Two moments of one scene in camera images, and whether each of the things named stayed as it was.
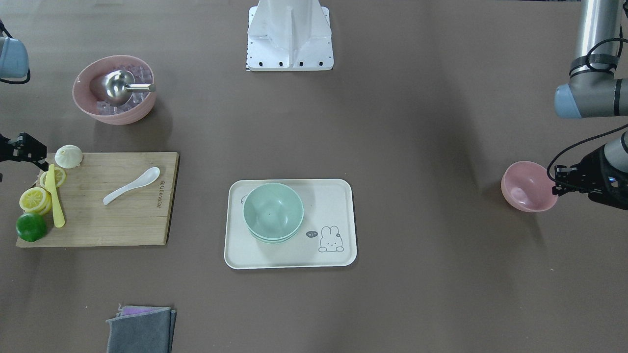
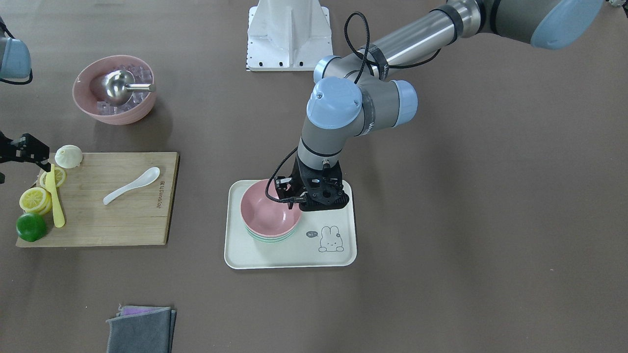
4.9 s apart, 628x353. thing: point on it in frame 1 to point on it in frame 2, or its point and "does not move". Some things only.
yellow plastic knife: (50, 185) does not move
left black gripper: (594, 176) to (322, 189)
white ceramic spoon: (147, 177) does not move
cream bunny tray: (326, 237) does not move
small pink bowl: (526, 186) to (265, 216)
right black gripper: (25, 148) does not move
